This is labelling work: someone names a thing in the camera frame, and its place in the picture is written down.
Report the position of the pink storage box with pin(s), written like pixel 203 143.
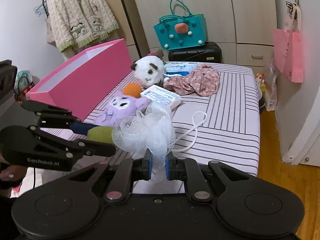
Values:
pixel 81 82

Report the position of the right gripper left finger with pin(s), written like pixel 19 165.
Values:
pixel 142 167

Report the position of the orange ball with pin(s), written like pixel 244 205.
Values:
pixel 132 89

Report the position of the white wet wipes pack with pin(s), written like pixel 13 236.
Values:
pixel 162 95

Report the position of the pink paper bag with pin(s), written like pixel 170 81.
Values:
pixel 288 53

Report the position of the pink floral cloth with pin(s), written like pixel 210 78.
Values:
pixel 204 81

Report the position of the person's left hand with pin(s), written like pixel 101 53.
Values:
pixel 10 172

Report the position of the cream knitted cardigan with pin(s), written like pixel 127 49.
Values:
pixel 78 23

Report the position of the beige wardrobe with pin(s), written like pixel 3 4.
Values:
pixel 241 28

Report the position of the striped pink bed mattress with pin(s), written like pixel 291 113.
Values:
pixel 231 133

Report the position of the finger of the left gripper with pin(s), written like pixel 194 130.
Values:
pixel 50 116
pixel 91 148

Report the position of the blue white tissue pack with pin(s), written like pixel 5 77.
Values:
pixel 180 68

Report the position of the green soft ball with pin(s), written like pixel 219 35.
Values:
pixel 101 134

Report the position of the clutter pile on floor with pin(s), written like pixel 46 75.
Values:
pixel 23 83

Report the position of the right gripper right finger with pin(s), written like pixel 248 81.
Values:
pixel 174 167

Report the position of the black suitcase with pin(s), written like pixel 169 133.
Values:
pixel 210 52

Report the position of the white panda plush toy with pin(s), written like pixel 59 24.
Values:
pixel 149 71

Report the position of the teal tote bag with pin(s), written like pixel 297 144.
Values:
pixel 178 32

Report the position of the white mesh bath sponge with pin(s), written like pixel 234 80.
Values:
pixel 154 131

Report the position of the purple plush toy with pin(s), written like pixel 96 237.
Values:
pixel 120 106

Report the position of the plastic bags beside bed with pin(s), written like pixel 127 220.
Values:
pixel 266 81

